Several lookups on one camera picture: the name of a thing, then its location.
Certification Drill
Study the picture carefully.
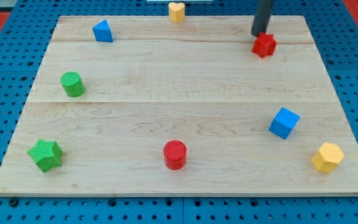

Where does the red star block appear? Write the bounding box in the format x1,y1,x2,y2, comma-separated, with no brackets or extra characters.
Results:
252,32,277,58

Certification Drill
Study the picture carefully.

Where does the blue cube block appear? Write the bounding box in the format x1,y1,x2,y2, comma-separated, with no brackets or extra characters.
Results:
268,108,300,139

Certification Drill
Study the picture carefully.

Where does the green star block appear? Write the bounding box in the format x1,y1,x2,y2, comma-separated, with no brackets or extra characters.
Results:
27,139,63,173

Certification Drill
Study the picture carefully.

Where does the red cylinder block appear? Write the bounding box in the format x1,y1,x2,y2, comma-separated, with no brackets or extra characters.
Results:
163,140,187,170

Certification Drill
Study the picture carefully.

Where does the light wooden board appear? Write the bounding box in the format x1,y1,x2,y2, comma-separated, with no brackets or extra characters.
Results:
0,16,358,197

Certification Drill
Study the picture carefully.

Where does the yellow heart block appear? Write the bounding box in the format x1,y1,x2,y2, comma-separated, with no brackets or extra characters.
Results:
168,2,185,23

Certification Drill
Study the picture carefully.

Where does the blue triangle block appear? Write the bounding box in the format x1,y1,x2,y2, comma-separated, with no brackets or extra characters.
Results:
93,20,113,42

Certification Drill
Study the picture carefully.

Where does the green cylinder block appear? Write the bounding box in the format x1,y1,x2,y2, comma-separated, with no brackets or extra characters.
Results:
60,72,85,98

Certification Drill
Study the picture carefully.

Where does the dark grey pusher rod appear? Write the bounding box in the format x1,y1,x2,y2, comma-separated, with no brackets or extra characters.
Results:
251,0,274,37

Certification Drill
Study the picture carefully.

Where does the yellow hexagon block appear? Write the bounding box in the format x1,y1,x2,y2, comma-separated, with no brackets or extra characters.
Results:
311,142,344,173

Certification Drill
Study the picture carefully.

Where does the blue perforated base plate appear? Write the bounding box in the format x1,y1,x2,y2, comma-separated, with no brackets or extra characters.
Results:
0,1,358,223

